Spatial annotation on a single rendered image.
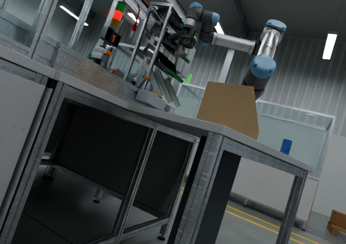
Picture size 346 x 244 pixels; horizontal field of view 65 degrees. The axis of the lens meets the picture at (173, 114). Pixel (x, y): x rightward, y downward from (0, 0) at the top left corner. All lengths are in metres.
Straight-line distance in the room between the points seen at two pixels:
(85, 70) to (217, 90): 0.64
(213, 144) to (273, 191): 4.44
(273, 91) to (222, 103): 8.98
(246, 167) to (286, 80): 5.61
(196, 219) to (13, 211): 0.57
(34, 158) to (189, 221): 0.53
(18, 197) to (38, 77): 0.38
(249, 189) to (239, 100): 4.11
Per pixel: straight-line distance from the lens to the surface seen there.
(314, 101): 10.18
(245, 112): 1.27
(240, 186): 5.36
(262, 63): 1.41
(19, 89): 0.89
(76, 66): 1.09
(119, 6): 1.69
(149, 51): 2.00
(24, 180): 1.00
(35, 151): 0.97
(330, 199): 9.92
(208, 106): 1.38
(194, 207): 0.91
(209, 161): 0.89
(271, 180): 5.29
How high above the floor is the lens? 0.77
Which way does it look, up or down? 5 degrees up
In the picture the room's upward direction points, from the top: 18 degrees clockwise
